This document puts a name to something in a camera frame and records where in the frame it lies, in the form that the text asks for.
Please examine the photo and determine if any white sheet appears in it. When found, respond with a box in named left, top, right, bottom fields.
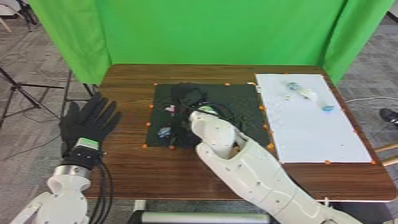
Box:
left=253, top=73, right=376, bottom=164

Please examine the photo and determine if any pale grey bar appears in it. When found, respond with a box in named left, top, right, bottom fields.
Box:
left=140, top=212, right=273, bottom=224

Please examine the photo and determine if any black tripod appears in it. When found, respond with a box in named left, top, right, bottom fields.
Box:
left=0, top=66, right=67, bottom=129

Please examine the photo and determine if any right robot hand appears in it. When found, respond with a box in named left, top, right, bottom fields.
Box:
left=168, top=82, right=209, bottom=113

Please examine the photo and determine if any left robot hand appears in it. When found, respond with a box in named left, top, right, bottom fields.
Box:
left=58, top=94, right=124, bottom=148

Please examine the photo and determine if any black cable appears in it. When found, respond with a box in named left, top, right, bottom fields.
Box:
left=175, top=99, right=251, bottom=130

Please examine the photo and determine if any white flower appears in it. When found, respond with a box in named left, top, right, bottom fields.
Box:
left=296, top=88, right=319, bottom=101

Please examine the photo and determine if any pink flower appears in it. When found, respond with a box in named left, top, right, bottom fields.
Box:
left=161, top=104, right=179, bottom=116

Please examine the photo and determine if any dark mat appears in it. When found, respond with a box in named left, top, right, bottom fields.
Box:
left=140, top=83, right=275, bottom=150

